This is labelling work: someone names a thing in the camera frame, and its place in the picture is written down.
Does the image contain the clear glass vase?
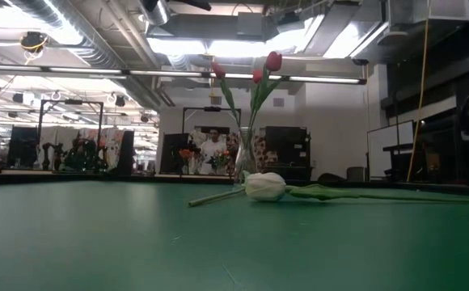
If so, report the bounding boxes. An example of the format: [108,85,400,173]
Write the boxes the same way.
[233,126,260,188]

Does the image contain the mixed colour flower bunch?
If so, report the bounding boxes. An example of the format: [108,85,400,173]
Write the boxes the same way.
[209,150,234,173]

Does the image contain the person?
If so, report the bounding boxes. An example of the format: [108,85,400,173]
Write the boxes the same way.
[199,128,230,175]

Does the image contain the orange flower bunch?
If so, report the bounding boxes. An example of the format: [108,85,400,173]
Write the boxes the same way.
[179,148,195,175]

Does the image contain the black cabinet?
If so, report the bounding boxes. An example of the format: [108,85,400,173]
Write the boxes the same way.
[264,125,312,181]

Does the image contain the black upright panel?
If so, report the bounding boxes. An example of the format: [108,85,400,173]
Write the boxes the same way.
[116,129,136,176]
[159,133,190,175]

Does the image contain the long ceiling light strip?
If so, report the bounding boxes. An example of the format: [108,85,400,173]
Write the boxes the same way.
[0,63,368,85]

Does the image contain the grey ceiling box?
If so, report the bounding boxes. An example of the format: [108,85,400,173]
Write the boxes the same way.
[236,11,266,41]

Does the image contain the grey bin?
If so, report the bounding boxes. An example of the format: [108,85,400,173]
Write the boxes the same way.
[346,166,365,183]

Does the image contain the green table mat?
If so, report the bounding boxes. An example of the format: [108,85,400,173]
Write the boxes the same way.
[0,180,469,291]

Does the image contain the distant black robot arms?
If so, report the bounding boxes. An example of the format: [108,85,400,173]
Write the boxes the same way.
[41,135,110,174]

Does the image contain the whiteboard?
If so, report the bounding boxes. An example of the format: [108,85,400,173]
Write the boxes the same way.
[366,120,416,179]

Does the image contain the dark side table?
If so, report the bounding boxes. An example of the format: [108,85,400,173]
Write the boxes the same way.
[382,143,416,181]

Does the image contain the black gantry frame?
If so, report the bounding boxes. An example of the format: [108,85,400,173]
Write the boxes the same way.
[181,106,243,137]
[37,99,105,171]

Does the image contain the silver ceiling duct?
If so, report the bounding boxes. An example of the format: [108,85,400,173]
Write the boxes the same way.
[139,0,171,26]

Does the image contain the yellow cable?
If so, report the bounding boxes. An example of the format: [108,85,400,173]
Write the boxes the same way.
[406,0,432,182]

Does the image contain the black ceiling cable reel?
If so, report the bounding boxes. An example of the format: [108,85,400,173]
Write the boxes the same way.
[19,31,49,53]

